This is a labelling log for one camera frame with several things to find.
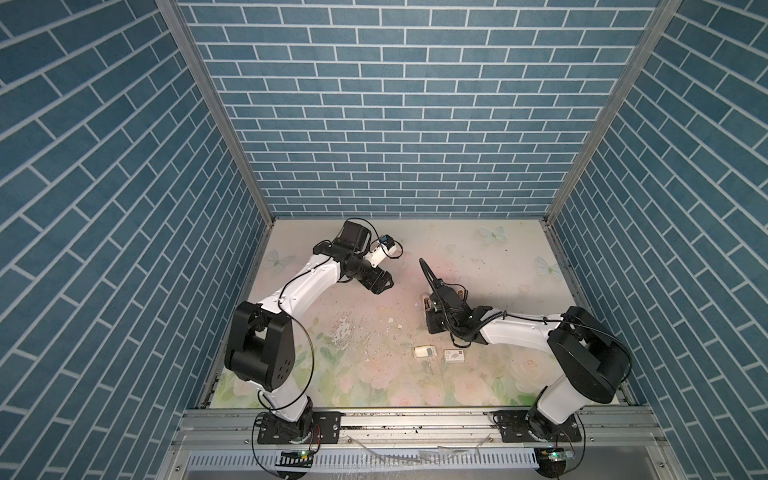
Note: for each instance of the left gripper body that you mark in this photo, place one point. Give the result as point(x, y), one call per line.
point(366, 274)

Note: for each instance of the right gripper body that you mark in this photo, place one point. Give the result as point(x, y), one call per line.
point(435, 323)

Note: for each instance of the staple box sleeve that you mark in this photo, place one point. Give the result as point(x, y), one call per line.
point(454, 356)

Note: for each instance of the staple box tray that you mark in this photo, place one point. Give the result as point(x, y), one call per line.
point(424, 351)

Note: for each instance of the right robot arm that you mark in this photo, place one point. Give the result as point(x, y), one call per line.
point(593, 361)

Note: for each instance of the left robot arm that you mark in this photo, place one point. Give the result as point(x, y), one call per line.
point(260, 348)

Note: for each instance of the right controller board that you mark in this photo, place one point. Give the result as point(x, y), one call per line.
point(551, 462)

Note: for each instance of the controller board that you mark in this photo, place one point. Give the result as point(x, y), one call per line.
point(551, 462)
point(292, 465)

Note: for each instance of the left controller board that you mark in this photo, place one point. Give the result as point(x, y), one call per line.
point(292, 465)

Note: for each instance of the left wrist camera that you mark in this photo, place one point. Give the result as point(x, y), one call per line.
point(386, 247)

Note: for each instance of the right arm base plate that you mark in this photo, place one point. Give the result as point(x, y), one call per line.
point(518, 426)

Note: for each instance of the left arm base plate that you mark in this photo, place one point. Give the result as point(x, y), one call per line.
point(325, 425)

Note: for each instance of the aluminium front rail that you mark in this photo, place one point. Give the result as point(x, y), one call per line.
point(619, 442)

